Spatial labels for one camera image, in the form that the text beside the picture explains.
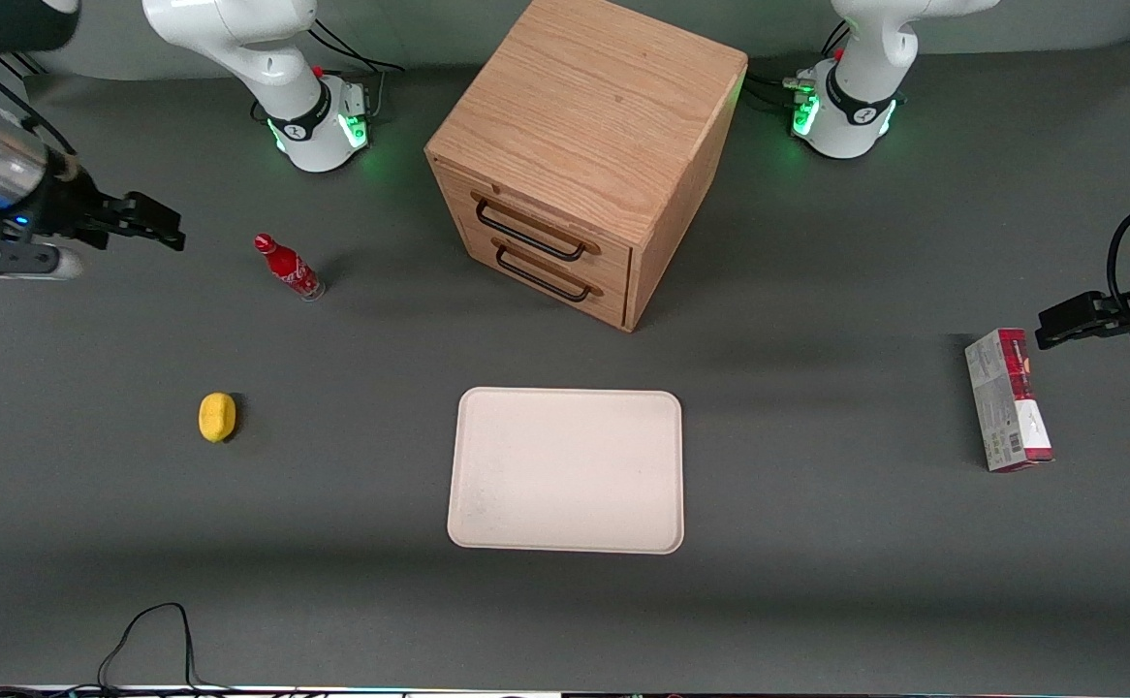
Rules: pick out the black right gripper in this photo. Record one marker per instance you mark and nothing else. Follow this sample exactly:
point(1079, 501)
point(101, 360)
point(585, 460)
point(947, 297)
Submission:
point(63, 208)

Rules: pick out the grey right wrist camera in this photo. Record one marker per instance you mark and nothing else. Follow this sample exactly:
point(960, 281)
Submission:
point(13, 260)

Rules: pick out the grey and red carton box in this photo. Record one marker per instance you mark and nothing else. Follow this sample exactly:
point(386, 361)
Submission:
point(1006, 407)

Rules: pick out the yellow lemon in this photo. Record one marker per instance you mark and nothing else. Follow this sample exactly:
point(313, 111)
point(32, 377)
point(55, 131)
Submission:
point(217, 418)

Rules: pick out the wooden drawer cabinet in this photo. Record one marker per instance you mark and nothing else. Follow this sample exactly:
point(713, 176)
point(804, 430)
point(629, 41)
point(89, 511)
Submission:
point(584, 107)

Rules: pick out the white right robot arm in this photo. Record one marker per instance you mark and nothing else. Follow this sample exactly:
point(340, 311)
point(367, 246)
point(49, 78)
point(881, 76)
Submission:
point(235, 39)

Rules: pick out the red coke bottle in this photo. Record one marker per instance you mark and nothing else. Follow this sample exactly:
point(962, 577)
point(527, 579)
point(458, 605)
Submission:
point(286, 267)

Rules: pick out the cream rectangular tray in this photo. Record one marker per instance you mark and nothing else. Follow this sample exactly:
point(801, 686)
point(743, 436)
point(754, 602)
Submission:
point(575, 465)

